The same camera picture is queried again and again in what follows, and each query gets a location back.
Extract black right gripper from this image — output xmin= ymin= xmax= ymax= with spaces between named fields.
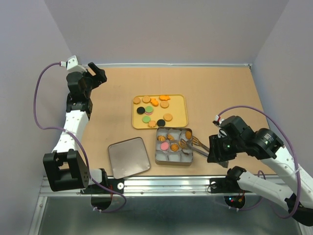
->
xmin=206 ymin=132 xmax=244 ymax=162

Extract metal serving tongs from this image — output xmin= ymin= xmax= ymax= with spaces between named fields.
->
xmin=185 ymin=136 xmax=210 ymax=158

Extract plain round tan cookie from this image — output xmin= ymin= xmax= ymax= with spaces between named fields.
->
xmin=133 ymin=96 xmax=141 ymax=104

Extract gold tin lid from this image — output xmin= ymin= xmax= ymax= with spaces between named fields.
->
xmin=108 ymin=137 xmax=151 ymax=179

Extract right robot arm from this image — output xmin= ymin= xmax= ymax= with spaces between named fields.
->
xmin=207 ymin=116 xmax=313 ymax=227

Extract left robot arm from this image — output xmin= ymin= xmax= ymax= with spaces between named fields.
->
xmin=43 ymin=58 xmax=107 ymax=191

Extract gold square cookie tin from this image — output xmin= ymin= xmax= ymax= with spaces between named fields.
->
xmin=155 ymin=127 xmax=193 ymax=166

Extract black sandwich cookie left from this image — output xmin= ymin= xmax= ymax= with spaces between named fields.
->
xmin=136 ymin=107 xmax=145 ymax=115

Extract black sandwich cookie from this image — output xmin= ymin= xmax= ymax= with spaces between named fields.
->
xmin=136 ymin=107 xmax=145 ymax=115
xmin=157 ymin=119 xmax=166 ymax=127

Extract green sandwich cookie upper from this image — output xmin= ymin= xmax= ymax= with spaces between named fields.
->
xmin=145 ymin=106 xmax=154 ymax=113

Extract green sandwich cookie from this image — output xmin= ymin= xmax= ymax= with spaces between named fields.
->
xmin=142 ymin=116 xmax=151 ymax=123
xmin=145 ymin=106 xmax=154 ymax=113

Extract yellow cookie tray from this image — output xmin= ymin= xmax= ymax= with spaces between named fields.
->
xmin=132 ymin=94 xmax=188 ymax=129

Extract dotted round biscuit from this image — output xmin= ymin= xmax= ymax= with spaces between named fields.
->
xmin=163 ymin=113 xmax=173 ymax=121

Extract orange fish cookie top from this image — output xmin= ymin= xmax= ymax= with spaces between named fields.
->
xmin=159 ymin=95 xmax=171 ymax=101

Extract flower shaped tan cookie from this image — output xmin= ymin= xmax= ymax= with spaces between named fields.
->
xmin=148 ymin=120 xmax=157 ymax=128

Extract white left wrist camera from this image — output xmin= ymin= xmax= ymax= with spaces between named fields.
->
xmin=60 ymin=55 xmax=84 ymax=73

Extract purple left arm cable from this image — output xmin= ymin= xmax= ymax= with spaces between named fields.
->
xmin=33 ymin=61 xmax=127 ymax=213

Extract aluminium front rail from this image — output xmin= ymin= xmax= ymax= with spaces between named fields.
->
xmin=39 ymin=175 xmax=285 ymax=197

